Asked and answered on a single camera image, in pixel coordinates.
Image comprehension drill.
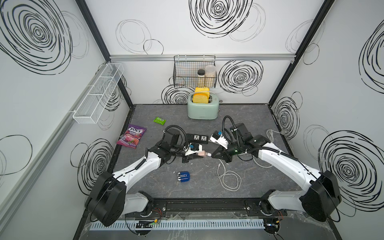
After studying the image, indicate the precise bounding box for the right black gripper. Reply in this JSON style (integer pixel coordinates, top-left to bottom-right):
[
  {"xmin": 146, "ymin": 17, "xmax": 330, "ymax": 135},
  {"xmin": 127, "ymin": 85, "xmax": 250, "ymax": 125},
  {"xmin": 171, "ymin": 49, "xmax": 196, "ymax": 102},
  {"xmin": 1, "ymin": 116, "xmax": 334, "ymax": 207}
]
[{"xmin": 209, "ymin": 140, "xmax": 243, "ymax": 163}]

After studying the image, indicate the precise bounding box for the green candy packet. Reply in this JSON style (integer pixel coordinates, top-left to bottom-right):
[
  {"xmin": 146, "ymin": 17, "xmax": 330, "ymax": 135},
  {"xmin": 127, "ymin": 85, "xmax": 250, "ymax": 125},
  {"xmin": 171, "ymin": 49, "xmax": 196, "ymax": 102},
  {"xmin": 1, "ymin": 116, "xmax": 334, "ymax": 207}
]
[{"xmin": 154, "ymin": 117, "xmax": 166, "ymax": 126}]

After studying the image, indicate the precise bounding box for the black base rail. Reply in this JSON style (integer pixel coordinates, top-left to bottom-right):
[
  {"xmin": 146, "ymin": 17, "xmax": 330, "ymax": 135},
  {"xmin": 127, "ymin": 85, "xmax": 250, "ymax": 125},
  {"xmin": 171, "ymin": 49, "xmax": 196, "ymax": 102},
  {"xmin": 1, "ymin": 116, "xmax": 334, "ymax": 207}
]
[{"xmin": 85, "ymin": 197, "xmax": 326, "ymax": 218}]

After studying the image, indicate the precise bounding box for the black lid spice jar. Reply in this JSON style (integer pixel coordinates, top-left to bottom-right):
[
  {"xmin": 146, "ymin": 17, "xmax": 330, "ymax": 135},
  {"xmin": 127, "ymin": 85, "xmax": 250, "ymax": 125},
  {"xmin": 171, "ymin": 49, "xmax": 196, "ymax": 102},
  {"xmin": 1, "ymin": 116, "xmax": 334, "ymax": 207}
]
[{"xmin": 197, "ymin": 69, "xmax": 206, "ymax": 88}]

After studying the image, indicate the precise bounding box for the white lid plastic jar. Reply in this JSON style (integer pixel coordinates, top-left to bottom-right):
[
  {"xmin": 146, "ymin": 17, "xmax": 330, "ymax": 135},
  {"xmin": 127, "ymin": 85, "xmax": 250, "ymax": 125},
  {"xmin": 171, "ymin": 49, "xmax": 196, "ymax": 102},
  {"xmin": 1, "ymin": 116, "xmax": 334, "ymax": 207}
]
[{"xmin": 205, "ymin": 65, "xmax": 217, "ymax": 88}]

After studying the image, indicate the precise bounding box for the white wire shelf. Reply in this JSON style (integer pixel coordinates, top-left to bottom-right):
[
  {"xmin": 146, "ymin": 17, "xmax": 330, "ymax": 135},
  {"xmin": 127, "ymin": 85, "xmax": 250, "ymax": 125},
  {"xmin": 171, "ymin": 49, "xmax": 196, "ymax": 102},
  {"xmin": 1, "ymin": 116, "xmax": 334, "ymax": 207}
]
[{"xmin": 73, "ymin": 63, "xmax": 124, "ymax": 124}]

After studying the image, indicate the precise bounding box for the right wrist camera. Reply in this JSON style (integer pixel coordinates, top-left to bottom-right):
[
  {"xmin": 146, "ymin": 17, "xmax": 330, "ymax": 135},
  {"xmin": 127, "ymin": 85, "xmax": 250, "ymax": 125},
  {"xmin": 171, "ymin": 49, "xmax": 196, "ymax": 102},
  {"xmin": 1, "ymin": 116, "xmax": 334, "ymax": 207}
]
[{"xmin": 209, "ymin": 131, "xmax": 229, "ymax": 149}]

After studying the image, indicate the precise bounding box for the pink usb charger adapter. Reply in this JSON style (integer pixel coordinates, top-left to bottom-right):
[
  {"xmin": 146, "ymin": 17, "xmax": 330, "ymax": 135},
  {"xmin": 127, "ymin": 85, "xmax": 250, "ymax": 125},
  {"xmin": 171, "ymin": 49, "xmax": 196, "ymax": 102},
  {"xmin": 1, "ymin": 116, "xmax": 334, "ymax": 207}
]
[{"xmin": 198, "ymin": 151, "xmax": 206, "ymax": 157}]

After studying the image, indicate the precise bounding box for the black wire basket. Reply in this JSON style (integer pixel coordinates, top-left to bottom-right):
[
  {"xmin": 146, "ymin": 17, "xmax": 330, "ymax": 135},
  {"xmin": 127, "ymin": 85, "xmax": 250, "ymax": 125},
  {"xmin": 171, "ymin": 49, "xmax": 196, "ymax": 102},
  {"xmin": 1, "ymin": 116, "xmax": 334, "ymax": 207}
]
[{"xmin": 173, "ymin": 55, "xmax": 217, "ymax": 88}]

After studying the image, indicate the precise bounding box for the yellow sponge toast back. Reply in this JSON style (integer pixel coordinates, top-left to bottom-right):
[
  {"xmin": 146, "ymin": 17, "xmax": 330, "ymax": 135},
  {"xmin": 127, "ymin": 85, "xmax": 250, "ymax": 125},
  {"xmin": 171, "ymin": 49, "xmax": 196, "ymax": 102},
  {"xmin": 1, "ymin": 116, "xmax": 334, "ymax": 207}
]
[{"xmin": 195, "ymin": 88, "xmax": 210, "ymax": 94}]

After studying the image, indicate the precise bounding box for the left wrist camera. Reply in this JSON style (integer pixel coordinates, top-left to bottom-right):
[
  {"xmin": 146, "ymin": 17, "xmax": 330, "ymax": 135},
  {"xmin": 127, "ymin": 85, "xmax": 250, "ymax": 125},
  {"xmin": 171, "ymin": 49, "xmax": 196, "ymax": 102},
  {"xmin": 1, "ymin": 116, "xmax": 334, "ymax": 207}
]
[{"xmin": 185, "ymin": 143, "xmax": 203, "ymax": 156}]

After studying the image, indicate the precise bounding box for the mint green toaster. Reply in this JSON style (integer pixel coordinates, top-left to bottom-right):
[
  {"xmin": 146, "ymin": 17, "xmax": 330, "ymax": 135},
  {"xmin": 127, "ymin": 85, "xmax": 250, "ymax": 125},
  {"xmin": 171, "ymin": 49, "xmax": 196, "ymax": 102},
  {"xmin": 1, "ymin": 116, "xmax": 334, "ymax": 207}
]
[{"xmin": 187, "ymin": 92, "xmax": 220, "ymax": 120}]

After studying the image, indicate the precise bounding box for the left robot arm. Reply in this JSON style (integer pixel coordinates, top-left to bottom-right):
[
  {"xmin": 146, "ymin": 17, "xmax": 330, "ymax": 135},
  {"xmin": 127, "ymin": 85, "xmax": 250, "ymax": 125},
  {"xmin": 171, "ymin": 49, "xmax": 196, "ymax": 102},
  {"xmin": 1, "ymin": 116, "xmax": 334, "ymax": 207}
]
[{"xmin": 85, "ymin": 125, "xmax": 203, "ymax": 227}]

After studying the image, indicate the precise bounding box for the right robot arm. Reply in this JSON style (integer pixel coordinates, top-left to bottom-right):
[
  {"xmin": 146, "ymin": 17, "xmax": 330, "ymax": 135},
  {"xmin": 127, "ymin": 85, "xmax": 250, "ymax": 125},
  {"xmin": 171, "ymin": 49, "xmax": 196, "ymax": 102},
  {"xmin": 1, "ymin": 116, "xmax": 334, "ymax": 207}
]
[{"xmin": 210, "ymin": 123, "xmax": 342, "ymax": 222}]

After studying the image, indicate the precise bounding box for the grey slotted cable duct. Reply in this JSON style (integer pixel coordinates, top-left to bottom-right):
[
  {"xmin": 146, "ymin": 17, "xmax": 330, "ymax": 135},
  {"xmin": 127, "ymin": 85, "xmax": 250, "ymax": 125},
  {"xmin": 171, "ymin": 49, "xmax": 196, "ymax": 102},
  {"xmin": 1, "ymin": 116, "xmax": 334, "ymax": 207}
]
[{"xmin": 90, "ymin": 219, "xmax": 266, "ymax": 231}]

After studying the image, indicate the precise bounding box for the black power strip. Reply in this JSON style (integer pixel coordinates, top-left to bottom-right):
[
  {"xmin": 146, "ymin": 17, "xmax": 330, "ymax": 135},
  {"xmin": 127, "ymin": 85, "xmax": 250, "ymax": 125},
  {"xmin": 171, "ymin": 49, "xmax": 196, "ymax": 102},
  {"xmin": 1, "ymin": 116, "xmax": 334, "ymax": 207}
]
[{"xmin": 187, "ymin": 134, "xmax": 209, "ymax": 145}]

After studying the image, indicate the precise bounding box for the yellow sponge toast front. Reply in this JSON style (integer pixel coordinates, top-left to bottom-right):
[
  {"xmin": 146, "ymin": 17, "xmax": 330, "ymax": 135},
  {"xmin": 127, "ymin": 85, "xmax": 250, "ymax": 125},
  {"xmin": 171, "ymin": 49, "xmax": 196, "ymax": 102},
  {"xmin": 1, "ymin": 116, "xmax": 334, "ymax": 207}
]
[{"xmin": 192, "ymin": 92, "xmax": 210, "ymax": 104}]

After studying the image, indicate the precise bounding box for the yellow sponge toast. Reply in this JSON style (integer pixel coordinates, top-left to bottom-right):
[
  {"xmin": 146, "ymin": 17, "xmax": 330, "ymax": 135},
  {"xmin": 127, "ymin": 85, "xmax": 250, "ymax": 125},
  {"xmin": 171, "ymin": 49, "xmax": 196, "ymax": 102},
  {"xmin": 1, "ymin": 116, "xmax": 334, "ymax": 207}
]
[
  {"xmin": 195, "ymin": 88, "xmax": 210, "ymax": 94},
  {"xmin": 192, "ymin": 92, "xmax": 210, "ymax": 104}
]

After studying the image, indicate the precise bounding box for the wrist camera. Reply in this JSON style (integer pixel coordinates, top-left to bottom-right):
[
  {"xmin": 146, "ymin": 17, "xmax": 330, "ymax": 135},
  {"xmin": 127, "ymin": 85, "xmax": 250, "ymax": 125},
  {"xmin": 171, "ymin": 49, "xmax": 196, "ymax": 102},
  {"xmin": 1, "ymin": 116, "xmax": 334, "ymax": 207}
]
[
  {"xmin": 185, "ymin": 143, "xmax": 203, "ymax": 156},
  {"xmin": 209, "ymin": 131, "xmax": 229, "ymax": 149}
]

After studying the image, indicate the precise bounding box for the purple candy bag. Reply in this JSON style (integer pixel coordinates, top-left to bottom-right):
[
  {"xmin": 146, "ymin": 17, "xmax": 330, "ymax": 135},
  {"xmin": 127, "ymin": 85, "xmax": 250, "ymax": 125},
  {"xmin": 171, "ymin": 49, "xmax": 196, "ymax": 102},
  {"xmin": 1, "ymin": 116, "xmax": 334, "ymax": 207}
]
[{"xmin": 117, "ymin": 124, "xmax": 147, "ymax": 149}]

